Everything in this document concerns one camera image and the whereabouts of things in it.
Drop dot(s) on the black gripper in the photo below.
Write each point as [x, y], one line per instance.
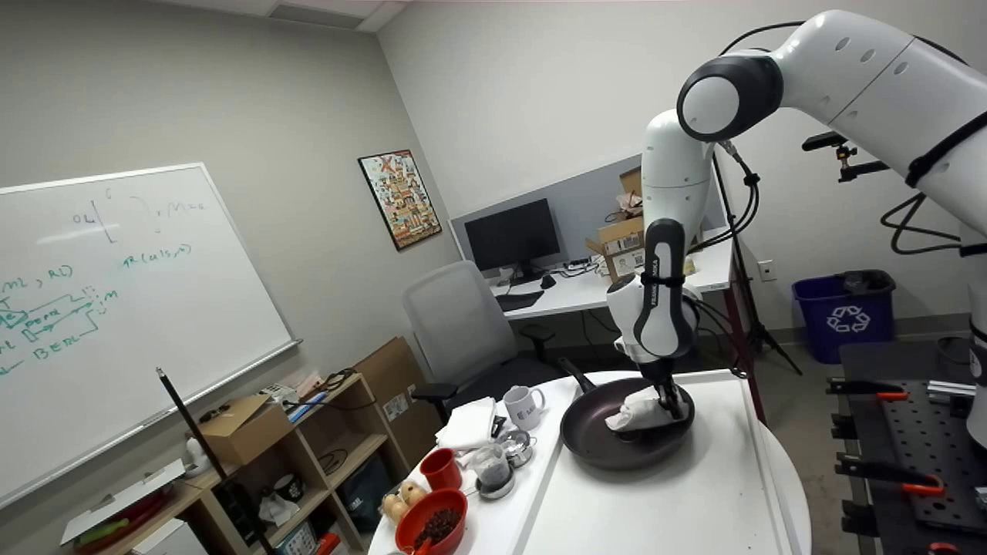
[664, 378]

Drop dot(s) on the white towel with red stripes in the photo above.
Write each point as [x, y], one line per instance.
[637, 415]

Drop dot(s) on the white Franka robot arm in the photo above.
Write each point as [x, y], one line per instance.
[865, 77]

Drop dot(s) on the black frying pan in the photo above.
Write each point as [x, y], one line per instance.
[617, 449]

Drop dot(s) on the large white tray board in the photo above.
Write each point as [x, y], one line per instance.
[711, 503]

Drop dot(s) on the black tripod stand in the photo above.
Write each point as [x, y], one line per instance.
[740, 297]

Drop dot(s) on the white office desk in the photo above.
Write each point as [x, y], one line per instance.
[566, 297]

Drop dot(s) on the white mug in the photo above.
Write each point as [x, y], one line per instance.
[521, 405]

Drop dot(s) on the wooden desk organizer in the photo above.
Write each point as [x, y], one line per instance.
[622, 242]

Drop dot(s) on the black keyboard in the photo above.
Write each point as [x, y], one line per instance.
[519, 301]

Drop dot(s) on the blue recycling bin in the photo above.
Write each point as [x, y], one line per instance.
[842, 318]

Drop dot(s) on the glass jars with dark lids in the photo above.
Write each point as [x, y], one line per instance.
[494, 467]

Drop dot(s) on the crumpled white napkin cloth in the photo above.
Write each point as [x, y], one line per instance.
[466, 424]

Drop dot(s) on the round white table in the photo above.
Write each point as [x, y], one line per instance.
[488, 525]

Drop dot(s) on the black computer monitor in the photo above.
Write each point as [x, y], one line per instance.
[510, 236]

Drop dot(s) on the grey office chair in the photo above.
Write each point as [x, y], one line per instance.
[451, 318]

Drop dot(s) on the red cup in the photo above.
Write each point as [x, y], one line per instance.
[443, 469]

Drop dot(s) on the black perforated workbench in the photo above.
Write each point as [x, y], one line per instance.
[919, 443]

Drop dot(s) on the red bowl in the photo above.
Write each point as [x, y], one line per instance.
[432, 525]

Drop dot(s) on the pale eggs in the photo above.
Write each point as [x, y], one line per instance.
[403, 500]

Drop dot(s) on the framed colourful poster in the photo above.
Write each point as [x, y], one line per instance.
[403, 200]

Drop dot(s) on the wooden shelf unit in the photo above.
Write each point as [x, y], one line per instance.
[329, 436]

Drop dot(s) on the small cardboard box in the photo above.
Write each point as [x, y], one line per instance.
[243, 429]

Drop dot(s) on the thin black pole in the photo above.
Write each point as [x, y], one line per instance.
[203, 443]

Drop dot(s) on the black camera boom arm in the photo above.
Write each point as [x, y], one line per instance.
[822, 140]

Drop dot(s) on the wall whiteboard with writing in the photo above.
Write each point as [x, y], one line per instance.
[135, 308]

